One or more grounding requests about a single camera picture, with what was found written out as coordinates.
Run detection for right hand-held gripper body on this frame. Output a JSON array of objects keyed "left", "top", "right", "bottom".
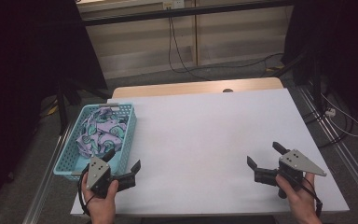
[{"left": 254, "top": 148, "right": 328, "bottom": 200}]

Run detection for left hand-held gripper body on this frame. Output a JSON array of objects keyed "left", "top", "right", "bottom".
[{"left": 85, "top": 156, "right": 137, "bottom": 199}]

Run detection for purple patterned cloth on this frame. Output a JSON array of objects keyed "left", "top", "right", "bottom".
[{"left": 76, "top": 106, "right": 130, "bottom": 159}]

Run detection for light blue plastic basket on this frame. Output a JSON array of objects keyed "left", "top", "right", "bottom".
[{"left": 52, "top": 103, "right": 138, "bottom": 182}]

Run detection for person's left hand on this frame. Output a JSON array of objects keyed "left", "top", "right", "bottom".
[{"left": 81, "top": 176, "right": 119, "bottom": 224}]

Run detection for person's right hand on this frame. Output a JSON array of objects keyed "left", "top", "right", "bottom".
[{"left": 275, "top": 172, "right": 324, "bottom": 224}]

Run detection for white table mat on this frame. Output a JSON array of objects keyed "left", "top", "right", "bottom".
[{"left": 70, "top": 88, "right": 351, "bottom": 217}]

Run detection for black tripod stand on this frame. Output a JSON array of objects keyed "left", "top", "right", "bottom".
[{"left": 40, "top": 77, "right": 113, "bottom": 135}]

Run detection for black metal stand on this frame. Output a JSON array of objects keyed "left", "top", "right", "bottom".
[{"left": 273, "top": 49, "right": 327, "bottom": 110}]

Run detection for black curtain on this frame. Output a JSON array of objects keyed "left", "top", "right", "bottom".
[
  {"left": 0, "top": 0, "right": 109, "bottom": 218},
  {"left": 281, "top": 0, "right": 358, "bottom": 132}
]

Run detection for black horizontal bar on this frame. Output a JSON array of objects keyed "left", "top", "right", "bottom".
[{"left": 81, "top": 0, "right": 295, "bottom": 27}]

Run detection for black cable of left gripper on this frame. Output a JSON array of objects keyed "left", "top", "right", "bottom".
[{"left": 77, "top": 169, "right": 97, "bottom": 217}]

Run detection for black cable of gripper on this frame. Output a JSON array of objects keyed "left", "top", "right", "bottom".
[
  {"left": 278, "top": 169, "right": 324, "bottom": 218},
  {"left": 77, "top": 169, "right": 97, "bottom": 217}
]

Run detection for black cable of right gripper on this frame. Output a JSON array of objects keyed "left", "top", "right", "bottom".
[{"left": 278, "top": 169, "right": 324, "bottom": 218}]

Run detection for aluminium floor rail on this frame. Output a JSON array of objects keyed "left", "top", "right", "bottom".
[
  {"left": 21, "top": 122, "right": 76, "bottom": 224},
  {"left": 295, "top": 85, "right": 358, "bottom": 213}
]

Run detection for white cable on floor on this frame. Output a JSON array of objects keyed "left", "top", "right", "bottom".
[{"left": 320, "top": 92, "right": 358, "bottom": 138}]

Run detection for black hanging wall cable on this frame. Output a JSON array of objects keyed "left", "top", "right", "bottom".
[{"left": 167, "top": 17, "right": 285, "bottom": 82}]

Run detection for white wall socket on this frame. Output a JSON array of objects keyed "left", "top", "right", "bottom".
[{"left": 162, "top": 0, "right": 186, "bottom": 10}]

